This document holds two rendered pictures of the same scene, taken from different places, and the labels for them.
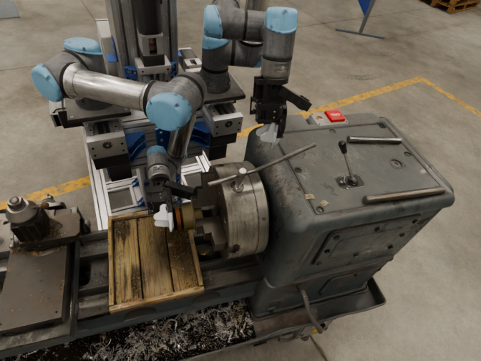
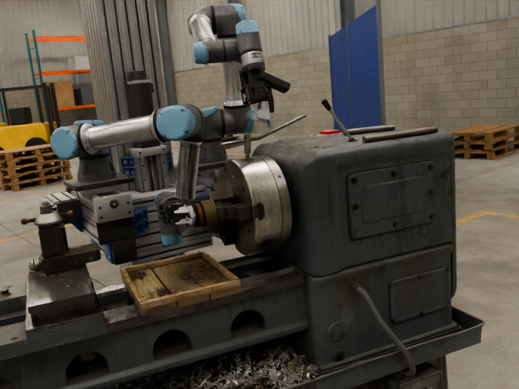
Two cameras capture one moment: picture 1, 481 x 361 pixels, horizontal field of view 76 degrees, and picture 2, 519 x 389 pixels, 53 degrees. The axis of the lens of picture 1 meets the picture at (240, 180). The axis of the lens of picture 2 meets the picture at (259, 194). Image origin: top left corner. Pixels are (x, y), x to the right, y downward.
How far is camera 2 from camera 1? 1.16 m
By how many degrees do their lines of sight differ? 36
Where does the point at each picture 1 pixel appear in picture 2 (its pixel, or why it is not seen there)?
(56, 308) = (87, 289)
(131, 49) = not seen: hidden behind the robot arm
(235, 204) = (249, 167)
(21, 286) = (46, 288)
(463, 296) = not seen: outside the picture
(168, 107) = (175, 112)
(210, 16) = (197, 45)
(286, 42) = (254, 38)
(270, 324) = not seen: hidden behind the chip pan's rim
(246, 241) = (268, 199)
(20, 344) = (52, 323)
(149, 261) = (174, 283)
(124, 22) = (120, 116)
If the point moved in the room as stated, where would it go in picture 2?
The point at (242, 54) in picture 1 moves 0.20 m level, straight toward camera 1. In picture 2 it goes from (231, 117) to (232, 120)
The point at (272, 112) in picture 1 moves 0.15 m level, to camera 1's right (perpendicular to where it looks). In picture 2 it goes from (259, 89) to (305, 86)
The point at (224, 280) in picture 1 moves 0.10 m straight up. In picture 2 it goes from (262, 283) to (259, 252)
